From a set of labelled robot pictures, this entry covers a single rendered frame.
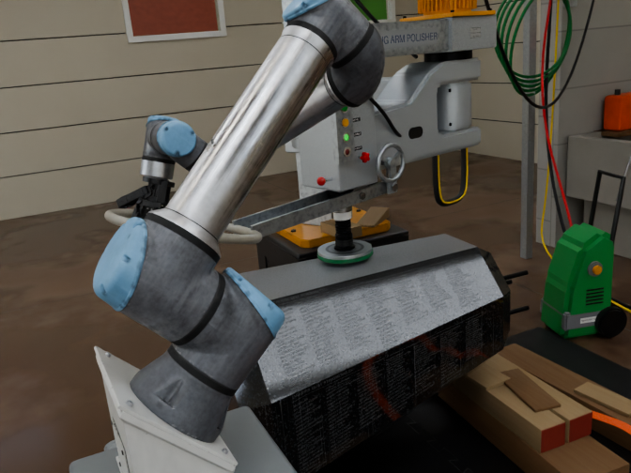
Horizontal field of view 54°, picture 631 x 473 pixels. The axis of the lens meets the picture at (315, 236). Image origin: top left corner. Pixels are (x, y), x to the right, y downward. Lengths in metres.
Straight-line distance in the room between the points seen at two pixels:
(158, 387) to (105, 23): 7.20
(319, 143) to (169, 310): 1.32
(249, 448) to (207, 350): 0.31
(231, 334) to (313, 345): 1.00
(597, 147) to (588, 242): 1.40
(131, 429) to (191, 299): 0.23
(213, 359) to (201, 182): 0.31
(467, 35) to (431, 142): 0.45
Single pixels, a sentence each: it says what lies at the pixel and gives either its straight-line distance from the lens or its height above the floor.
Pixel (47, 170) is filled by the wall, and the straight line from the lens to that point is 8.12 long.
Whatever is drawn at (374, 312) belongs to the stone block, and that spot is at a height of 0.72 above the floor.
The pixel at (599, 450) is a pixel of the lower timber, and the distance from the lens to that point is 2.60.
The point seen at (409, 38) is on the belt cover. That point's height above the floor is 1.63.
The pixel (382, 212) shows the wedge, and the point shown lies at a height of 0.82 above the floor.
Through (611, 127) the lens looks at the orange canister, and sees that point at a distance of 5.18.
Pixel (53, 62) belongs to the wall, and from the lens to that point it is 8.06.
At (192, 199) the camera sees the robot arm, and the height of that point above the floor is 1.39.
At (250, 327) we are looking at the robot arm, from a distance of 1.12.
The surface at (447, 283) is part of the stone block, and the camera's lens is 2.39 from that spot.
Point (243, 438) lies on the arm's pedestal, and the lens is 1.39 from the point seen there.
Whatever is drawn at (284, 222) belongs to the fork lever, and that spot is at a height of 1.06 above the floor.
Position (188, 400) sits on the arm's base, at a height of 1.06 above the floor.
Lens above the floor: 1.62
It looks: 17 degrees down
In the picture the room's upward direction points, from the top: 5 degrees counter-clockwise
